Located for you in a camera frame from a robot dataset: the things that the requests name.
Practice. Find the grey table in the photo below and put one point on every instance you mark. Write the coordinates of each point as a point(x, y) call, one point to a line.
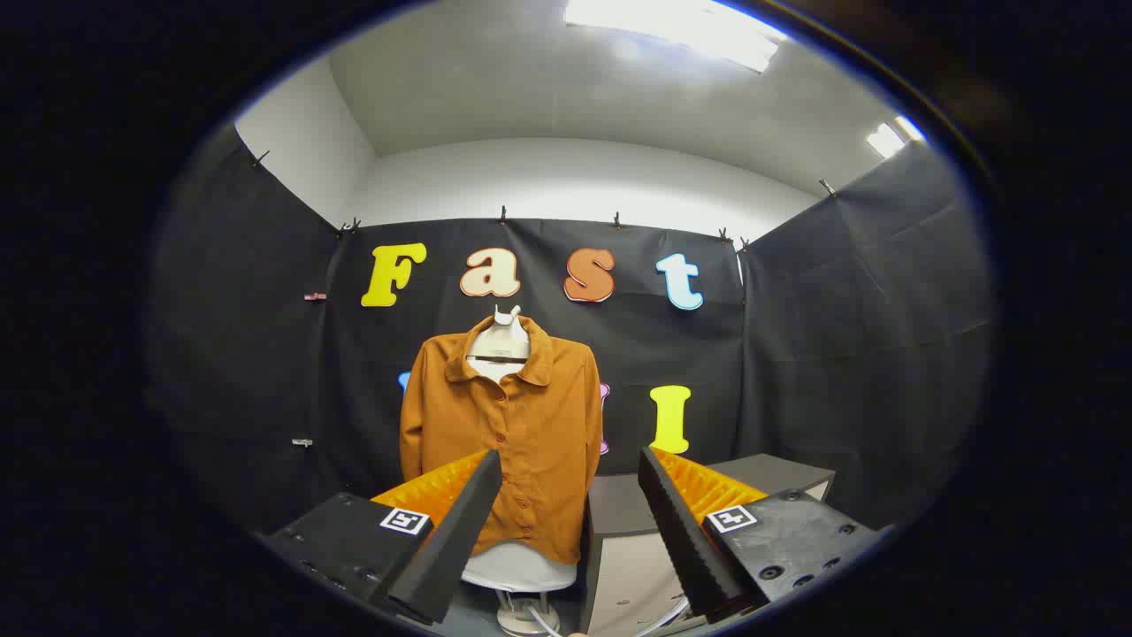
point(628, 513)

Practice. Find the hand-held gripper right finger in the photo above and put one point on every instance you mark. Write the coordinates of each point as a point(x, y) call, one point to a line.
point(685, 540)

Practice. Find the small ceiling light panel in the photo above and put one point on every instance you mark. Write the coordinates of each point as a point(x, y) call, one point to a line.
point(889, 139)

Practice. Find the white ironing board form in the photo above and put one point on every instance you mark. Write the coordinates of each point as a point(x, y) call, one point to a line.
point(517, 568)

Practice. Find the large ceiling light panel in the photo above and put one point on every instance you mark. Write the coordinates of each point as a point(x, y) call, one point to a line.
point(672, 26)

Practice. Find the black backdrop cloth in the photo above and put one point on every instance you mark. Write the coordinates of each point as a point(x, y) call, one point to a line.
point(796, 354)

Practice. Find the orange button shirt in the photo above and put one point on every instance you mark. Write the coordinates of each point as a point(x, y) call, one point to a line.
point(539, 425)

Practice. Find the white stand base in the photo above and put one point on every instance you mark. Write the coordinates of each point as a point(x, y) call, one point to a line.
point(517, 619)

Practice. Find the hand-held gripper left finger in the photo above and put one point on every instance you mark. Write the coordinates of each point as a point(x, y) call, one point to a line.
point(451, 540)

